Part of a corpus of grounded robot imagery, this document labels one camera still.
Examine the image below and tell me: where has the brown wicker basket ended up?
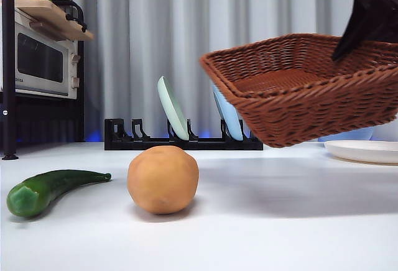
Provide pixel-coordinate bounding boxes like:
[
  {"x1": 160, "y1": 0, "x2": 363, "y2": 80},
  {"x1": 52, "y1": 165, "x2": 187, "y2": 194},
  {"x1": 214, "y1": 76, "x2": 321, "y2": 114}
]
[{"x1": 199, "y1": 33, "x2": 398, "y2": 149}]

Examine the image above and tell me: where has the tan potato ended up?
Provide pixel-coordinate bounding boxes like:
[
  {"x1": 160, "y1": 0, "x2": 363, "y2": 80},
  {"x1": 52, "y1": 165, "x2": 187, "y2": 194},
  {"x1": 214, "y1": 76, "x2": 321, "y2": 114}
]
[{"x1": 126, "y1": 145, "x2": 200, "y2": 215}]

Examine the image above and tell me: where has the green cucumber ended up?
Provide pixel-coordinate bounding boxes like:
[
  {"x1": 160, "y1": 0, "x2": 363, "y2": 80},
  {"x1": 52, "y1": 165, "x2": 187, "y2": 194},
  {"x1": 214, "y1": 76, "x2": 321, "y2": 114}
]
[{"x1": 6, "y1": 169, "x2": 113, "y2": 219}]

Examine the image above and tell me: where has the blue bowl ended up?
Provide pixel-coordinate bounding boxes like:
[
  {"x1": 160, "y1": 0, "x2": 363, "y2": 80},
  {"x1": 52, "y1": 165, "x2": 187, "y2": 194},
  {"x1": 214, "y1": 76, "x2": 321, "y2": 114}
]
[{"x1": 317, "y1": 126, "x2": 375, "y2": 143}]

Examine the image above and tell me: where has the white plate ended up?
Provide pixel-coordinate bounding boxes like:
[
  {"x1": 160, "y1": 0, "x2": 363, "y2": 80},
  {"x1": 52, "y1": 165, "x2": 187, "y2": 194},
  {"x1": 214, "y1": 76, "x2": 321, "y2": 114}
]
[{"x1": 323, "y1": 140, "x2": 398, "y2": 165}]

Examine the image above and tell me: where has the grey curtain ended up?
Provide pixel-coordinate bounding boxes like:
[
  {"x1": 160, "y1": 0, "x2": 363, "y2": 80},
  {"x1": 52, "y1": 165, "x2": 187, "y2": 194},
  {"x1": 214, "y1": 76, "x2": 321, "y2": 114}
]
[{"x1": 14, "y1": 0, "x2": 398, "y2": 144}]

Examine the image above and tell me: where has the pale blue plate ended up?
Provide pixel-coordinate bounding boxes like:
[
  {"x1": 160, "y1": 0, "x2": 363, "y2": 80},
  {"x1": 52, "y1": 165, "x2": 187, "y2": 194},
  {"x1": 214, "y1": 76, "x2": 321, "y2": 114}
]
[{"x1": 211, "y1": 83, "x2": 244, "y2": 142}]

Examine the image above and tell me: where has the pale green plate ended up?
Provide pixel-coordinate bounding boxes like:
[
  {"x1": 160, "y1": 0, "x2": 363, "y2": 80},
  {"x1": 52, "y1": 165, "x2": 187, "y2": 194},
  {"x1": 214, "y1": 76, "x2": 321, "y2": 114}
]
[{"x1": 157, "y1": 75, "x2": 190, "y2": 142}]

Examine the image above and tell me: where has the black dish rack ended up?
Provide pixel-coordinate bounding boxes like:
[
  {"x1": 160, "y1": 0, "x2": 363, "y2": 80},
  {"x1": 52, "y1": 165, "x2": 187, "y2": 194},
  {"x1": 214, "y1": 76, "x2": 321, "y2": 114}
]
[{"x1": 104, "y1": 117, "x2": 264, "y2": 152}]

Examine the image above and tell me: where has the wooden cutting board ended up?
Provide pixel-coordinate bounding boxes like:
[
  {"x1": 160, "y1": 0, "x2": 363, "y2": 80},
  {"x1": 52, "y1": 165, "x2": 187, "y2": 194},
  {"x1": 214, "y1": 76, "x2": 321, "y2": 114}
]
[{"x1": 13, "y1": 0, "x2": 95, "y2": 42}]

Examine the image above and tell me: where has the cream toaster oven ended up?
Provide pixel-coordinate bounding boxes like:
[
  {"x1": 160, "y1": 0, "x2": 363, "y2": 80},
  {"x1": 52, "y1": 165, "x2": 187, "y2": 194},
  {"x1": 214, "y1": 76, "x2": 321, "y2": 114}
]
[{"x1": 13, "y1": 7, "x2": 80, "y2": 101}]

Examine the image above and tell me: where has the black cutting board cord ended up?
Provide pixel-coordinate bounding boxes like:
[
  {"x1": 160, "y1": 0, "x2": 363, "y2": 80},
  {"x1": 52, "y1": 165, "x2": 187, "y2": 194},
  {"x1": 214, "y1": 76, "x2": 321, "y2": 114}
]
[{"x1": 65, "y1": 14, "x2": 88, "y2": 34}]

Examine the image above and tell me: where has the black metal shelf frame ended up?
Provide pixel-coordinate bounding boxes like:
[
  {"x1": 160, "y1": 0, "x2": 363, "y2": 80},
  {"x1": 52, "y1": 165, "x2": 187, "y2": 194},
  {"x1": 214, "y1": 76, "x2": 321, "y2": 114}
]
[{"x1": 0, "y1": 0, "x2": 86, "y2": 161}]

